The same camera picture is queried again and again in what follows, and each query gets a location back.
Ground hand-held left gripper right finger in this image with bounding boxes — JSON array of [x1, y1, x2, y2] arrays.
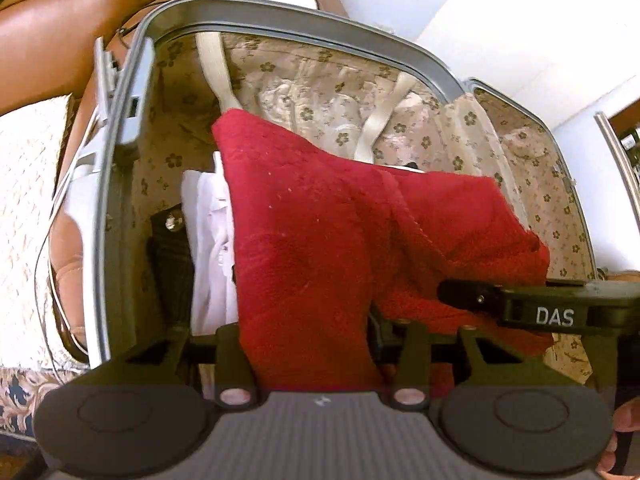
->
[[369, 310, 502, 405]]

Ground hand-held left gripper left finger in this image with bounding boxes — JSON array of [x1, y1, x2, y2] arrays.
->
[[124, 322, 262, 407]]

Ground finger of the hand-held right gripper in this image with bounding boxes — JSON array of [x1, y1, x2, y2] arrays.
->
[[437, 278, 507, 322]]

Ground red towel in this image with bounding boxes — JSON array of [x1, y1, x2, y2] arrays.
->
[[210, 107, 557, 394]]

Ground grey suitcase with floral lining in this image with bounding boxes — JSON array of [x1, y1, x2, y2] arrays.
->
[[86, 0, 602, 392]]

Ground person's right hand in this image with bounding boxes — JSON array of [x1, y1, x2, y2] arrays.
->
[[596, 401, 640, 480]]

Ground black pants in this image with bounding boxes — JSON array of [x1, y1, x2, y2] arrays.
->
[[146, 202, 197, 334]]

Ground white shirt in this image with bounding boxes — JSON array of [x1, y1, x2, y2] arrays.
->
[[179, 152, 242, 337]]

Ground patterned carpet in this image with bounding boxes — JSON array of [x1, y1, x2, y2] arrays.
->
[[0, 364, 89, 442]]

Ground brown leather sofa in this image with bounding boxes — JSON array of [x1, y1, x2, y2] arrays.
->
[[0, 0, 351, 364]]

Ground grey metal frame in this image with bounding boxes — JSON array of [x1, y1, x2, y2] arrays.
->
[[593, 112, 640, 187]]

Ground white cable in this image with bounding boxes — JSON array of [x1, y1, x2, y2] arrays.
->
[[32, 108, 105, 364]]

